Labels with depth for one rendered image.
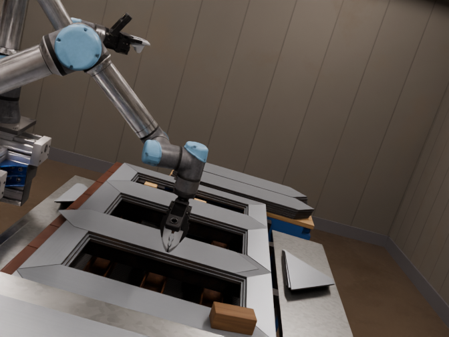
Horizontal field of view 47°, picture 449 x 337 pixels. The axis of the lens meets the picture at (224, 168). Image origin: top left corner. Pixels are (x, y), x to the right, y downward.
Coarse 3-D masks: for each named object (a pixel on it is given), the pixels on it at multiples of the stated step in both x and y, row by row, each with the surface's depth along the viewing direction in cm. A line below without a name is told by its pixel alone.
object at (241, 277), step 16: (144, 176) 251; (112, 208) 205; (160, 208) 218; (240, 208) 251; (208, 224) 218; (224, 224) 219; (96, 240) 175; (112, 240) 176; (144, 256) 175; (160, 256) 175; (208, 272) 176; (224, 272) 176; (240, 272) 178; (256, 272) 182; (240, 304) 161
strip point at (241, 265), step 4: (236, 252) 193; (236, 256) 190; (240, 256) 191; (236, 260) 187; (240, 260) 188; (244, 260) 189; (236, 264) 183; (240, 264) 184; (244, 264) 185; (248, 264) 186; (252, 264) 187; (236, 268) 180; (240, 268) 181; (244, 268) 182; (248, 268) 183; (252, 268) 184; (256, 268) 185; (236, 272) 177
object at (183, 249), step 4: (172, 236) 191; (184, 240) 190; (188, 240) 191; (192, 240) 192; (180, 244) 186; (184, 244) 187; (188, 244) 188; (176, 248) 182; (180, 248) 183; (184, 248) 184; (188, 248) 185; (172, 252) 178; (176, 252) 179; (180, 252) 180; (184, 252) 181; (188, 252) 182; (176, 256) 176; (180, 256) 177; (184, 256) 178; (188, 256) 179
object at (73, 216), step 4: (68, 212) 184; (72, 212) 185; (76, 212) 186; (80, 212) 187; (84, 212) 188; (64, 216) 180; (68, 216) 181; (72, 216) 182; (76, 216) 183; (80, 216) 184; (68, 220) 178; (72, 220) 179; (76, 220) 180; (72, 224) 176
